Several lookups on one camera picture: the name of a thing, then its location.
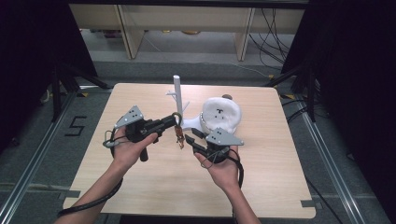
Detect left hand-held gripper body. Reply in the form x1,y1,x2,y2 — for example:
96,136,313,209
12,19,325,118
113,105,163,162

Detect black hanging cables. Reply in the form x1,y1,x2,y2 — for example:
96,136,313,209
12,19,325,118
247,7,296,71

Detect person's left hand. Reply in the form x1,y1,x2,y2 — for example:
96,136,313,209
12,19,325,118
110,125,159,173

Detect left hand-held gripper cable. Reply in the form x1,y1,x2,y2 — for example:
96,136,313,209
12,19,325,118
57,129,125,218

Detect white jewelry stand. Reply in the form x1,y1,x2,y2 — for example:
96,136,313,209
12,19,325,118
165,75,207,132

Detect person's right hand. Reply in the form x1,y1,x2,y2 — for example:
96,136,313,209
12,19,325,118
193,146,241,193

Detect black metal stand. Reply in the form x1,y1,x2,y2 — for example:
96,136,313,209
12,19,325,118
263,61,319,123
50,61,112,123

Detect right hand-held gripper cable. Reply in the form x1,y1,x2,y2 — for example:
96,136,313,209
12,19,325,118
200,148,246,224

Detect black floor cables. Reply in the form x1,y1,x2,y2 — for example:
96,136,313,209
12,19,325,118
280,97,313,124

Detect aluminium floor rail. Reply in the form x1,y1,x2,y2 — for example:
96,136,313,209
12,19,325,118
0,90,79,224
294,98,369,224

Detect hand-held gripper cable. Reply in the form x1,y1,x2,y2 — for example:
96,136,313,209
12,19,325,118
57,129,125,218
200,148,246,224

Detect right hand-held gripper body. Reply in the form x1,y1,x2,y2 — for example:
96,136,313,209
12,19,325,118
192,127,245,164

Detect white fluffy plush keychain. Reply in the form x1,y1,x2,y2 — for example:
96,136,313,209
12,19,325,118
201,96,243,135

